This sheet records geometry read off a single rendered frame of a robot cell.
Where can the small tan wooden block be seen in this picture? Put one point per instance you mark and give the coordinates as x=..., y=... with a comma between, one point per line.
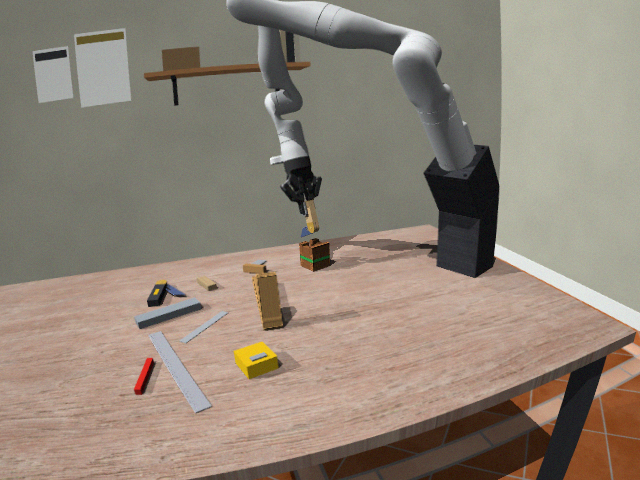
x=206, y=283

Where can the yellow box with grey clip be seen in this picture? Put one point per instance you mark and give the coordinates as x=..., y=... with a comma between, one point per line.
x=255, y=360

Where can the grey flat bar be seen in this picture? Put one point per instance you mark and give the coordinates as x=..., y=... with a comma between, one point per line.
x=203, y=327
x=188, y=387

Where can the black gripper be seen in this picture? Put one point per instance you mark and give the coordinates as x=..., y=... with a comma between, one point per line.
x=300, y=178

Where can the red rectangular bar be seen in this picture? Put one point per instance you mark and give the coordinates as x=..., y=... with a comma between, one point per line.
x=142, y=380

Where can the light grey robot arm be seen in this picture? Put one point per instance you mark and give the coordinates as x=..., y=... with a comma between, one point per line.
x=416, y=56

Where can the grey rectangular bar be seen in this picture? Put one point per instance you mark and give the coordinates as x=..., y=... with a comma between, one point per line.
x=167, y=313

